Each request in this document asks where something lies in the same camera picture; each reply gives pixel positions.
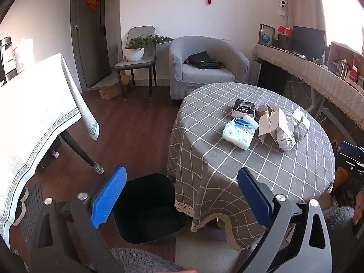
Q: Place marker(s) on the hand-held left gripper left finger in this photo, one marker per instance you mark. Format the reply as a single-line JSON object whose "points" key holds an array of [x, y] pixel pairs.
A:
{"points": [[109, 196]]}

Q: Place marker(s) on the grey door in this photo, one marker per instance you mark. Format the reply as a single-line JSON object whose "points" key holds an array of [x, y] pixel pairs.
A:
{"points": [[88, 48]]}

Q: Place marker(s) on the crumpled white paper bag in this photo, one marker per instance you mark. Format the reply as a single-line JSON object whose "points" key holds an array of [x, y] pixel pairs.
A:
{"points": [[284, 139]]}

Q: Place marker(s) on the black trash bin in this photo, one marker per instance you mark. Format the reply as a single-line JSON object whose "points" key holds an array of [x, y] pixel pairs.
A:
{"points": [[148, 204]]}

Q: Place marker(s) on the small red flag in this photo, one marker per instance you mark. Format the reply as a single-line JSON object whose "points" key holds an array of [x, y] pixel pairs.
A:
{"points": [[281, 29], [288, 30]]}

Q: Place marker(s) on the small white carton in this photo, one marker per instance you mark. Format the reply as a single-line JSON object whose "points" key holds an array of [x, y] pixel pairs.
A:
{"points": [[301, 119]]}

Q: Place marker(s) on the black monitor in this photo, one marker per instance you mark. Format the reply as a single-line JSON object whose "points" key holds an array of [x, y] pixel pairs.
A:
{"points": [[308, 39]]}

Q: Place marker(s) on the dark wooden box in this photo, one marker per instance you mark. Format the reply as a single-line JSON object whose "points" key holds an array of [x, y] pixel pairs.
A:
{"points": [[283, 41]]}

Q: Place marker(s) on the black chair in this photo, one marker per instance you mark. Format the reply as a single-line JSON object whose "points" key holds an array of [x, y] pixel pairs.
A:
{"points": [[6, 59]]}

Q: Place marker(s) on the white blue wet wipes pack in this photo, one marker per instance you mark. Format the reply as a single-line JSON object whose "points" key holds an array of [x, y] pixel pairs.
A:
{"points": [[239, 132]]}

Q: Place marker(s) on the potted green plant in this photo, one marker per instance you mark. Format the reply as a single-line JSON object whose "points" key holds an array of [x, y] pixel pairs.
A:
{"points": [[134, 54]]}

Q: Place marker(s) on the wooden bookshelf with books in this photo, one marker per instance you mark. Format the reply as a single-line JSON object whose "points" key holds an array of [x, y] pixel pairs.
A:
{"points": [[345, 62]]}

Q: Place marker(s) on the white metal rack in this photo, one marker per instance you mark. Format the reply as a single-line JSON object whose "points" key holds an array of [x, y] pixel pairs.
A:
{"points": [[312, 99]]}

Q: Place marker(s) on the wooden picture frame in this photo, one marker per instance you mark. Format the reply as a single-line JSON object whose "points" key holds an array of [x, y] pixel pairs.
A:
{"points": [[270, 31]]}

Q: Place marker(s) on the grey armchair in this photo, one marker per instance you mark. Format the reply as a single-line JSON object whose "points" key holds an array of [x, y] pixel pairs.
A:
{"points": [[207, 74]]}

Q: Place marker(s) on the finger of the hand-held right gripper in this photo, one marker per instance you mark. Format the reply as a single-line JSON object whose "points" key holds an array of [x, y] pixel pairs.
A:
{"points": [[351, 148]]}

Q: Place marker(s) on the black bag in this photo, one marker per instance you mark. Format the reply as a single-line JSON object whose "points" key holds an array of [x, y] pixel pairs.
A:
{"points": [[203, 60]]}

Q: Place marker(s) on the cardboard box on floor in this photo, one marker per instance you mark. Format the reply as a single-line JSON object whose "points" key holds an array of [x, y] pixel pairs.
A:
{"points": [[109, 92]]}

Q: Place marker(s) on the small blue globe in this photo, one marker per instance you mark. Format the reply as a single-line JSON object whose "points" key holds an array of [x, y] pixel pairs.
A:
{"points": [[265, 38]]}

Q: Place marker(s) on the red door decoration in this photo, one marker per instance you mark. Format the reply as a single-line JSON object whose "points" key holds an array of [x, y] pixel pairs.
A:
{"points": [[92, 2]]}

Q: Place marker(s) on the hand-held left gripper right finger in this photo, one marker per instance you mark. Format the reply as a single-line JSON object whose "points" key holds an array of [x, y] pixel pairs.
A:
{"points": [[254, 199]]}

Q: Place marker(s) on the black tissue pack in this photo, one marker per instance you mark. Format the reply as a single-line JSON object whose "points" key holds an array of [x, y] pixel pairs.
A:
{"points": [[242, 108]]}

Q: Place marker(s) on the white panel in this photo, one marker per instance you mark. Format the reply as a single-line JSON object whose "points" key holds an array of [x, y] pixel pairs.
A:
{"points": [[256, 71]]}

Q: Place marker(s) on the white jug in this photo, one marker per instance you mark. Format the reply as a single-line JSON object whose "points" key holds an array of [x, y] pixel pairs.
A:
{"points": [[24, 54]]}

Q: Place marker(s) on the grey checked tablecloth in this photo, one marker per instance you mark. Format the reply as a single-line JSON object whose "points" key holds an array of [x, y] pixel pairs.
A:
{"points": [[227, 170]]}

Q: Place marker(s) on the white security camera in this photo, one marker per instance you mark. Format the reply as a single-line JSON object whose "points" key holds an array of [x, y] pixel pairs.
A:
{"points": [[282, 4]]}

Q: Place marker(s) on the grey dining chair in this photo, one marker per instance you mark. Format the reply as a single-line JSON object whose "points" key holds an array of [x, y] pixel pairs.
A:
{"points": [[133, 63]]}

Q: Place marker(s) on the brown tape roll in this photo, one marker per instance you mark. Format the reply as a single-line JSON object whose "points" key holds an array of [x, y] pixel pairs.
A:
{"points": [[261, 111]]}

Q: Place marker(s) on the opened cardboard box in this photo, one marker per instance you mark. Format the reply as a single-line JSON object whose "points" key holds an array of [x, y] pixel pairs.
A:
{"points": [[267, 125]]}

